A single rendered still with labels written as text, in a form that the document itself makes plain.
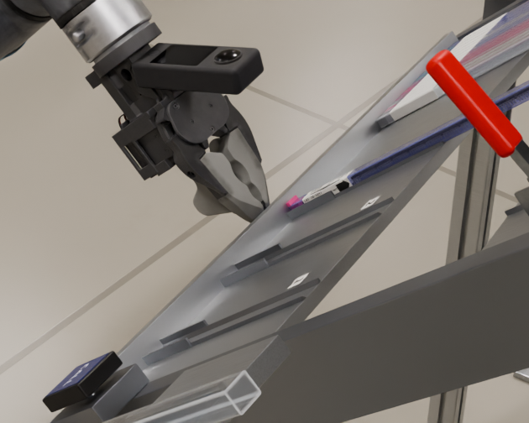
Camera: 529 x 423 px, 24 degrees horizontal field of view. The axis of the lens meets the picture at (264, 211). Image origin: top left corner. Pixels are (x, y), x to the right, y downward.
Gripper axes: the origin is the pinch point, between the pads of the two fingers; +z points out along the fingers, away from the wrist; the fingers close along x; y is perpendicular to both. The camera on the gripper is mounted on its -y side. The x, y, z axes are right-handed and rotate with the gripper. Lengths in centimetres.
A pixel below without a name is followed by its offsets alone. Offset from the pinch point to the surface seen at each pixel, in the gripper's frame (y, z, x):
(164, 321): -3.5, 0.1, 19.3
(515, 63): -22.1, 1.7, -14.1
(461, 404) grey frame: 34, 47, -40
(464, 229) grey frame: 13.8, 22.4, -39.0
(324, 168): -3.5, 0.4, -6.2
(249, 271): -7.3, 1.3, 12.3
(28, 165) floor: 119, -16, -67
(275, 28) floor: 110, -7, -141
